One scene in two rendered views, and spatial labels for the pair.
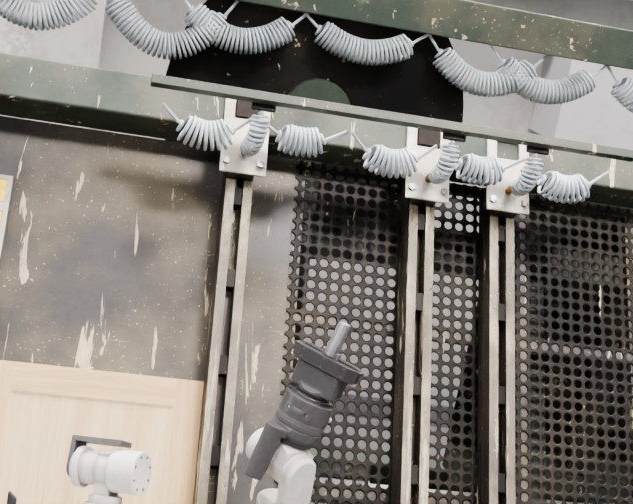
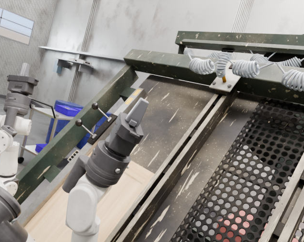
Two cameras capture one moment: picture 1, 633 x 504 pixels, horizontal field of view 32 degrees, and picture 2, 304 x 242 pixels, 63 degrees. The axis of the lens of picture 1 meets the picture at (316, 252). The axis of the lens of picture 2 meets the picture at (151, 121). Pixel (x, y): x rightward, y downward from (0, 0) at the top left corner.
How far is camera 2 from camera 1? 1.64 m
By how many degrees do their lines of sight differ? 53
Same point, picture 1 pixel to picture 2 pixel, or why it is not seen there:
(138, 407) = (130, 178)
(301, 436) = (88, 169)
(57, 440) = not seen: hidden behind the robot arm
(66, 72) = (173, 55)
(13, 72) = (157, 56)
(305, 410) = (95, 150)
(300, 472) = (77, 194)
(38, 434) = not seen: hidden behind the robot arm
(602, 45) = not seen: outside the picture
